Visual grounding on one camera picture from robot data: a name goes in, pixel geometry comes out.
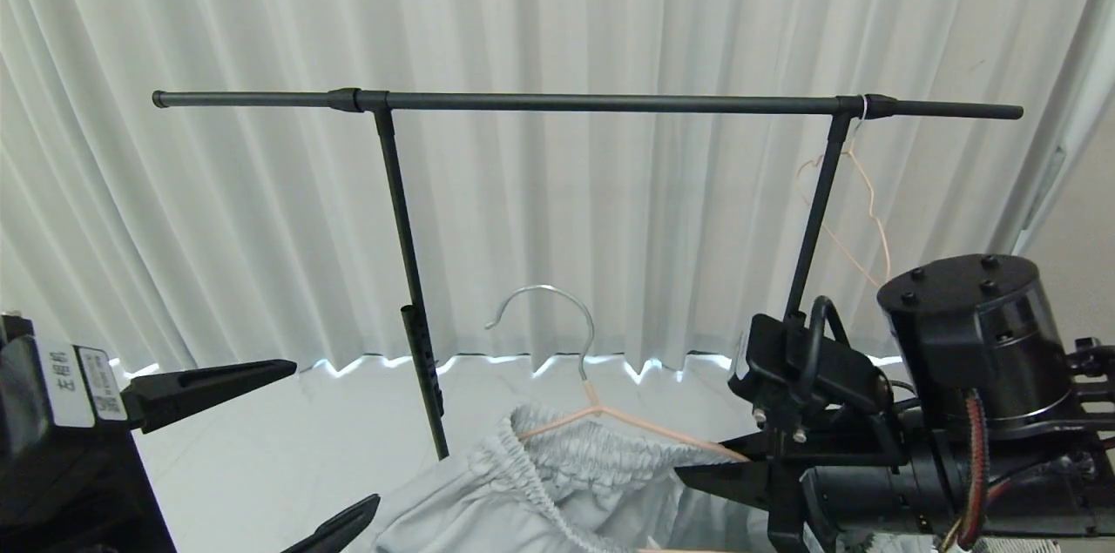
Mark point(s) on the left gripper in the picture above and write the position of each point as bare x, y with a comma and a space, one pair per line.
70, 492

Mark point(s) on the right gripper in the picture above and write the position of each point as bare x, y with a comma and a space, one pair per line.
871, 492

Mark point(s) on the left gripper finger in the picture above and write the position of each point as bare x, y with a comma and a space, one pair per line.
340, 527

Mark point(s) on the pale grey shorts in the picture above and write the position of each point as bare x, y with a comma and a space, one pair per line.
488, 518

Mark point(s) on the pink clothes hanger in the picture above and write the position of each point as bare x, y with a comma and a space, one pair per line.
887, 252
697, 441

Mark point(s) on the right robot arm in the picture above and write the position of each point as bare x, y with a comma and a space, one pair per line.
976, 335

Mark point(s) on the black clothes rack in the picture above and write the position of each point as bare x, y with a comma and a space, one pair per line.
610, 103

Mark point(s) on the white curtain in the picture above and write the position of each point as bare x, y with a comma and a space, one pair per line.
610, 231

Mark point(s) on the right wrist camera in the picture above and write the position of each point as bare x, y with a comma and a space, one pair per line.
827, 387

